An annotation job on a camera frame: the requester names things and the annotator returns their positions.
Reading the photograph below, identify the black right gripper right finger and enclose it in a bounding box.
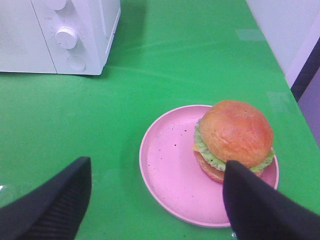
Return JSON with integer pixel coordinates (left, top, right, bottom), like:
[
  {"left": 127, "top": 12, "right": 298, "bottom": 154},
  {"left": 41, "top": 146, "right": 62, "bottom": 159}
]
[{"left": 222, "top": 160, "right": 320, "bottom": 240}]

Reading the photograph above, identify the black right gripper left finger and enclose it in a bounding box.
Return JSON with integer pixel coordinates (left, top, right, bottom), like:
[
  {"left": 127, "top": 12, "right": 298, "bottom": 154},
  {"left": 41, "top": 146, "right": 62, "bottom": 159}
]
[{"left": 0, "top": 156, "right": 92, "bottom": 240}]

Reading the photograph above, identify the pink speckled plate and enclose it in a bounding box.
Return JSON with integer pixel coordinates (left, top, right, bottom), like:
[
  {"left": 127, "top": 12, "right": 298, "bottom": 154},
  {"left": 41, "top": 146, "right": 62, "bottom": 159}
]
[{"left": 139, "top": 104, "right": 280, "bottom": 228}]

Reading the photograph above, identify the burger with lettuce and tomato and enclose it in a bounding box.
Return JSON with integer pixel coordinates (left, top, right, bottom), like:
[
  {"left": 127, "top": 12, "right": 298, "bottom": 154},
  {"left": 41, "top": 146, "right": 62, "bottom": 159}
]
[{"left": 192, "top": 100, "right": 275, "bottom": 183}]

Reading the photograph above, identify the round white door button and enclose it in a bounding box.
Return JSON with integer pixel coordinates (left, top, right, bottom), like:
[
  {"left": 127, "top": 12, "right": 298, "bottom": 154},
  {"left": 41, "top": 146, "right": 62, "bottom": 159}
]
[{"left": 67, "top": 56, "right": 86, "bottom": 71}]

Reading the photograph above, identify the white microwave door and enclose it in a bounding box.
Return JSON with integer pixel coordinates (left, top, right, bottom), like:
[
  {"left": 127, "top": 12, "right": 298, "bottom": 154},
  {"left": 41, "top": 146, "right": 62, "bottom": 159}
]
[{"left": 0, "top": 0, "right": 57, "bottom": 74}]

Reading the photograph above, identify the white round knob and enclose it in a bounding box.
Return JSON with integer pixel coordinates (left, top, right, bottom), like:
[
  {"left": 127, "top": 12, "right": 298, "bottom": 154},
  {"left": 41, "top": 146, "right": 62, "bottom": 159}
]
[
  {"left": 43, "top": 0, "right": 68, "bottom": 11},
  {"left": 55, "top": 26, "right": 78, "bottom": 50}
]

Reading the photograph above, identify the white microwave oven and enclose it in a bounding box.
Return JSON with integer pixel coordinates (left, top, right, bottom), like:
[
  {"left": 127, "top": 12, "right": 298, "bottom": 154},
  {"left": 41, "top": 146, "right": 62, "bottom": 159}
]
[{"left": 0, "top": 0, "right": 122, "bottom": 76}]

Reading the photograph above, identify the green table cloth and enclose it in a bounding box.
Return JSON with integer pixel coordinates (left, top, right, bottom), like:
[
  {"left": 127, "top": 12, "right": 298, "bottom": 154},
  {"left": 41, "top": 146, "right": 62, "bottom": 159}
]
[{"left": 0, "top": 0, "right": 320, "bottom": 240}]

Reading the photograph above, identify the white wall panel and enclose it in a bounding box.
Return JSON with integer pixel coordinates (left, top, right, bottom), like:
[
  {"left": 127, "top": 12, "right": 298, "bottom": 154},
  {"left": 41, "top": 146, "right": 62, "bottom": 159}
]
[{"left": 246, "top": 0, "right": 320, "bottom": 87}]

